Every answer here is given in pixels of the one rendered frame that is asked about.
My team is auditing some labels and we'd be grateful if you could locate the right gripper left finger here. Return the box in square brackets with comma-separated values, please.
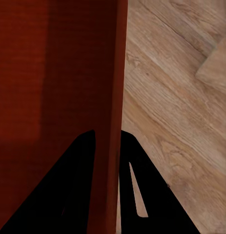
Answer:
[0, 130, 96, 234]

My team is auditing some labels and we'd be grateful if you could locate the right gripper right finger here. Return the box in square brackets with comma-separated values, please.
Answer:
[119, 130, 200, 234]

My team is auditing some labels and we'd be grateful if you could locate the storage box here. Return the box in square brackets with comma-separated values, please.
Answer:
[0, 0, 128, 234]

